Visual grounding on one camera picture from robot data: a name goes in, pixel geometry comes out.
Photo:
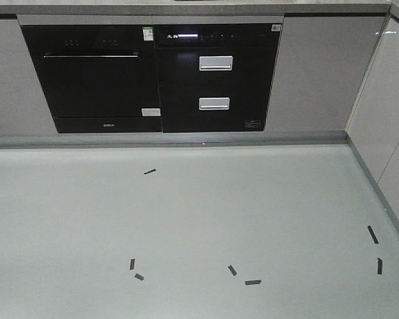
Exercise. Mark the upper silver drawer handle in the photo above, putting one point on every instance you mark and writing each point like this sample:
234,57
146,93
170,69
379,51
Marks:
215,63

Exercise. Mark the silver drawer handle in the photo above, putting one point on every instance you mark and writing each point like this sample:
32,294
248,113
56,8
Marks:
221,103
215,63

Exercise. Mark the grey cabinet door right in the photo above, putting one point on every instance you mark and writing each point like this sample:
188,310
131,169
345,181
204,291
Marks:
320,65

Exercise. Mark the lower silver drawer handle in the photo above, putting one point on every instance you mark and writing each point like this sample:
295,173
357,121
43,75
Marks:
221,103

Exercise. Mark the black disinfection cabinet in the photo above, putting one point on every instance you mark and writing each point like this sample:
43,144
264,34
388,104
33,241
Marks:
248,85

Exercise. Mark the grey cabinet door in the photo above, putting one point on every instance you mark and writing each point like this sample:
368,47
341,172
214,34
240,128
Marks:
23,107
320,65

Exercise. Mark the grey cabinet door left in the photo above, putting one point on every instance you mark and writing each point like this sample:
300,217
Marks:
23,107

